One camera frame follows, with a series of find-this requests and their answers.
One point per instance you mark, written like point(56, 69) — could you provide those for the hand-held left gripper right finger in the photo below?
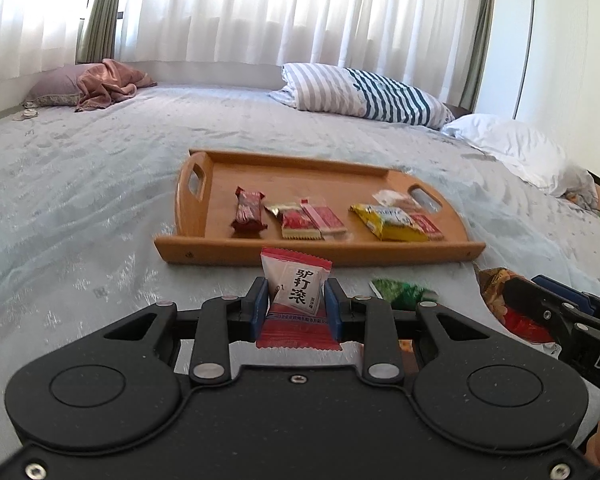
point(332, 310)

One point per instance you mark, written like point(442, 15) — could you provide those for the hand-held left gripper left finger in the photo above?
point(260, 305)

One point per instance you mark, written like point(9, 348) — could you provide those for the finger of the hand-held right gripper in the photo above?
point(587, 302)
point(535, 305)

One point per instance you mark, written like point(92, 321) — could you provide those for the large red snack packet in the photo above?
point(527, 330)

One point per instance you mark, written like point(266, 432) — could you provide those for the orange patterned snack packet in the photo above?
point(495, 285)

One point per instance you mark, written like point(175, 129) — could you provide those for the green snack packet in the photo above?
point(402, 292)

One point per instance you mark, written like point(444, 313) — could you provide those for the square red snack packet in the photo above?
point(297, 222)

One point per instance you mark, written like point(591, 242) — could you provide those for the slim red white snack packet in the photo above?
point(325, 217)

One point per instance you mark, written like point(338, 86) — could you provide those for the dark red snack bar packet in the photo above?
point(249, 210)

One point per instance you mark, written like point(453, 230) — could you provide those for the gold snack packet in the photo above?
point(277, 208)

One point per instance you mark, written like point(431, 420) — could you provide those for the yellow snack packet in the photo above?
point(385, 220)

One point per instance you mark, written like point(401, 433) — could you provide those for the wooden tray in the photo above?
point(220, 195)

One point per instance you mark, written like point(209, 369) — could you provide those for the red biscuit packet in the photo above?
point(427, 225)

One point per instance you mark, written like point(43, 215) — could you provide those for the clear brown snack packet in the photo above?
point(397, 200)

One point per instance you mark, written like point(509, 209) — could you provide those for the white pillow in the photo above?
point(510, 145)

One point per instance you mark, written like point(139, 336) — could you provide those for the striped pillow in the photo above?
point(330, 90)

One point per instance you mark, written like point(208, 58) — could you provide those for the pink blanket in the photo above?
point(110, 85)

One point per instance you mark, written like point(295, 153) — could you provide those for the green curtain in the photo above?
point(480, 35)
point(100, 10)

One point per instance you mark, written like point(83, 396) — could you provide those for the white sheer curtain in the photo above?
point(305, 10)
point(30, 10)

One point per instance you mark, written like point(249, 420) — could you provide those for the purple pillow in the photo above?
point(55, 85)

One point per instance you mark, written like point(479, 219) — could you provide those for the small white object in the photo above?
point(27, 113)

